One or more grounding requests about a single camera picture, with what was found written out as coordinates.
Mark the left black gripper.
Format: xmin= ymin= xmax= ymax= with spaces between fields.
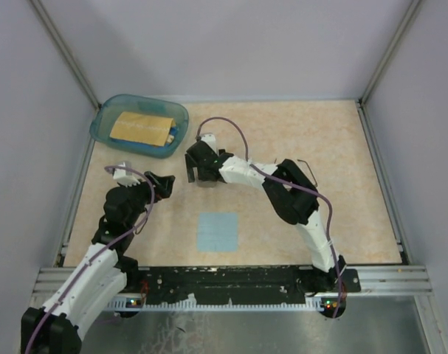
xmin=119 ymin=171 xmax=175 ymax=229

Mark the grey glasses case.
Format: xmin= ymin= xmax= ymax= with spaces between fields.
xmin=196 ymin=179 xmax=224 ymax=188

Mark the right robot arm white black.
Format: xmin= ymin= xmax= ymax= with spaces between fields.
xmin=185 ymin=139 xmax=361 ymax=293

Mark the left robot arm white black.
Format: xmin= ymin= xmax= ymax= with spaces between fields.
xmin=20 ymin=165 xmax=176 ymax=353

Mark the light blue cleaning cloth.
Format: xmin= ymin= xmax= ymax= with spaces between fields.
xmin=197 ymin=212 xmax=238 ymax=252

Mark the teal plastic bin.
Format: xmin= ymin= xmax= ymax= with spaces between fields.
xmin=89 ymin=94 xmax=189 ymax=159

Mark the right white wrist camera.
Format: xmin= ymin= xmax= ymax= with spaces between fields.
xmin=196 ymin=133 xmax=217 ymax=152

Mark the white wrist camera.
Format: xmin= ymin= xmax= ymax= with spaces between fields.
xmin=112 ymin=161 xmax=141 ymax=187
xmin=196 ymin=133 xmax=217 ymax=152

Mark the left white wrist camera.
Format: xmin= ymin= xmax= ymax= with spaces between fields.
xmin=112 ymin=161 xmax=141 ymax=187

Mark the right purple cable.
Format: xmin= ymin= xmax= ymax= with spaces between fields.
xmin=196 ymin=117 xmax=348 ymax=318

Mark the purple cable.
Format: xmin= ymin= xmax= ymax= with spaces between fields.
xmin=22 ymin=165 xmax=158 ymax=353
xmin=196 ymin=117 xmax=348 ymax=318

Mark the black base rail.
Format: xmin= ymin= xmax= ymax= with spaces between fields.
xmin=107 ymin=265 xmax=361 ymax=318

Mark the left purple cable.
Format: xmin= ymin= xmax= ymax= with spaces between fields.
xmin=22 ymin=165 xmax=158 ymax=353

